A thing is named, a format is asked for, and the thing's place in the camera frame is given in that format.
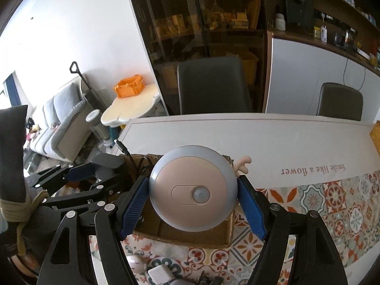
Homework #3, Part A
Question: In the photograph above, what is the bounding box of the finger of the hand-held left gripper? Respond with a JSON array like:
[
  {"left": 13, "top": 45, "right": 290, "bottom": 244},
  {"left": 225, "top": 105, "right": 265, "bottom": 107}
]
[
  {"left": 25, "top": 163, "right": 98, "bottom": 189},
  {"left": 44, "top": 175, "right": 138, "bottom": 214}
]

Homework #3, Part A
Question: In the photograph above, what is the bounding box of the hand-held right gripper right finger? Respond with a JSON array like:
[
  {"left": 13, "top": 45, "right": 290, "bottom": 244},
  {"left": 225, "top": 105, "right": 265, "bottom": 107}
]
[{"left": 236, "top": 175, "right": 349, "bottom": 285}]

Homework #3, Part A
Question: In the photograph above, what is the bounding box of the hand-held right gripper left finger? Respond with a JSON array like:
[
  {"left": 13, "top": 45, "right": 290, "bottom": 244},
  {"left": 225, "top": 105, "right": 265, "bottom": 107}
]
[{"left": 37, "top": 176, "right": 150, "bottom": 285}]

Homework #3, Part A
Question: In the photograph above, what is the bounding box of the round pink night light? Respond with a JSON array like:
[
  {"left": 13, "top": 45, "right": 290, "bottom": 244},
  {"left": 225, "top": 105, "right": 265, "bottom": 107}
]
[{"left": 149, "top": 145, "right": 238, "bottom": 231}]

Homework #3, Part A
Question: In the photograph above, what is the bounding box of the cardboard box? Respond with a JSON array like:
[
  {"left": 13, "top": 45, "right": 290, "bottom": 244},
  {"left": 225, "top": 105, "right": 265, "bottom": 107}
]
[{"left": 131, "top": 154, "right": 238, "bottom": 248}]

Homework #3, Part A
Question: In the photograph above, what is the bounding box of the person's left forearm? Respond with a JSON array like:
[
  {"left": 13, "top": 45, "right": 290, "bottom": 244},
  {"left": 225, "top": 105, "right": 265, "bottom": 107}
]
[{"left": 0, "top": 105, "right": 29, "bottom": 214}]

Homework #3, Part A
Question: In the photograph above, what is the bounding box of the person's left hand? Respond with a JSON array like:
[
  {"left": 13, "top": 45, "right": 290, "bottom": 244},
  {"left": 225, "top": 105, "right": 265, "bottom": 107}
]
[{"left": 12, "top": 254, "right": 40, "bottom": 278}]

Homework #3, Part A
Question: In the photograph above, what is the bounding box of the pink antler-shaped toy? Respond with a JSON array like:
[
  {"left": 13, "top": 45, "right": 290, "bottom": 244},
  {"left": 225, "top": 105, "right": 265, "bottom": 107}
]
[{"left": 232, "top": 156, "right": 252, "bottom": 174}]

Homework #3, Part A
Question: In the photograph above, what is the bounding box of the grey sofa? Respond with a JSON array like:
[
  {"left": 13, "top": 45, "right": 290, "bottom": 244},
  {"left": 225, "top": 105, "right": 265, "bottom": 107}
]
[{"left": 25, "top": 81, "right": 92, "bottom": 162}]

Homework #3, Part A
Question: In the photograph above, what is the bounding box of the white round object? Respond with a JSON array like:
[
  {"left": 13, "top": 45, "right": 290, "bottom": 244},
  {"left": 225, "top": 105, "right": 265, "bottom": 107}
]
[{"left": 128, "top": 254, "right": 146, "bottom": 274}]

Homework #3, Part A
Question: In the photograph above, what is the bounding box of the white square charger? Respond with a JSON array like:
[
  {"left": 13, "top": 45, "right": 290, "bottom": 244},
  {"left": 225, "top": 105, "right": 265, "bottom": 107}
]
[{"left": 147, "top": 266, "right": 173, "bottom": 285}]

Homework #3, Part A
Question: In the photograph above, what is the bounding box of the patterned white tablecloth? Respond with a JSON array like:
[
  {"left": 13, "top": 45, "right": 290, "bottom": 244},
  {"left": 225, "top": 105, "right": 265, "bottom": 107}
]
[{"left": 88, "top": 113, "right": 380, "bottom": 285}]

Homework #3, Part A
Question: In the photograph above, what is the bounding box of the cream flower-shaped table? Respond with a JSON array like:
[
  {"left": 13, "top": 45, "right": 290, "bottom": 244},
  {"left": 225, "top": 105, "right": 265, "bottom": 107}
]
[{"left": 101, "top": 84, "right": 161, "bottom": 127}]

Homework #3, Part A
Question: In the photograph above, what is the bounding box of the orange plastic crate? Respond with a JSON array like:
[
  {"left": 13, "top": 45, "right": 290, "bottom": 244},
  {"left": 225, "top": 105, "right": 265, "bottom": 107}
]
[{"left": 113, "top": 75, "right": 145, "bottom": 99}]

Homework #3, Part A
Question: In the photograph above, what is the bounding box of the wide dark grey chair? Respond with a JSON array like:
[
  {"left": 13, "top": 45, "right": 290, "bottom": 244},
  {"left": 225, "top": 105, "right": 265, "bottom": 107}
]
[{"left": 177, "top": 56, "right": 253, "bottom": 115}]

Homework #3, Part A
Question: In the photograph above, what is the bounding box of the narrow dark grey chair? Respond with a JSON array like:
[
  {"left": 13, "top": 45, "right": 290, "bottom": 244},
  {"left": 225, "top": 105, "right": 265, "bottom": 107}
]
[{"left": 316, "top": 82, "right": 363, "bottom": 121}]

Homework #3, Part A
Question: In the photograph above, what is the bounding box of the yellow storage bin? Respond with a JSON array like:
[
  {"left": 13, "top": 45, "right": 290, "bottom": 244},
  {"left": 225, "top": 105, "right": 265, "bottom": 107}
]
[{"left": 240, "top": 52, "right": 259, "bottom": 85}]

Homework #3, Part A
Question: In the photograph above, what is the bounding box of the white cabinet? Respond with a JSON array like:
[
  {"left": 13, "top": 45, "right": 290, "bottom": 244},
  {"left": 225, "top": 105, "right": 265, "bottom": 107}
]
[{"left": 266, "top": 31, "right": 380, "bottom": 122}]

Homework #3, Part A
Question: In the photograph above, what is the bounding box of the dark glass cabinet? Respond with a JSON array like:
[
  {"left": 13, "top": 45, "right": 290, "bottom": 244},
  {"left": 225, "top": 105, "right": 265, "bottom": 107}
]
[{"left": 125, "top": 0, "right": 268, "bottom": 115}]

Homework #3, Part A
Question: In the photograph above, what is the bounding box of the black coffee machine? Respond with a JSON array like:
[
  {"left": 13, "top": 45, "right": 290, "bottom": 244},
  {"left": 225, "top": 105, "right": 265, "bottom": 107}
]
[{"left": 283, "top": 0, "right": 315, "bottom": 32}]

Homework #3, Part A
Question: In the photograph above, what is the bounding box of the beige strap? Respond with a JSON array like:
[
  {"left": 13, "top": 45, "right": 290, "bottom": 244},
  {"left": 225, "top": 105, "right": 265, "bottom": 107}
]
[{"left": 0, "top": 190, "right": 49, "bottom": 256}]

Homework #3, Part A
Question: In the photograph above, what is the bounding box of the black long-handled tool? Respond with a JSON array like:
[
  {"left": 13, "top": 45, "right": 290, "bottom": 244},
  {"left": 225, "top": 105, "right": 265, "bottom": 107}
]
[{"left": 70, "top": 61, "right": 103, "bottom": 110}]

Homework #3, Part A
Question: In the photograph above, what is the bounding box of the black hanging cable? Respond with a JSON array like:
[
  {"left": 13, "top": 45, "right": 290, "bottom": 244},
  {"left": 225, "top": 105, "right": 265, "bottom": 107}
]
[{"left": 343, "top": 56, "right": 367, "bottom": 91}]

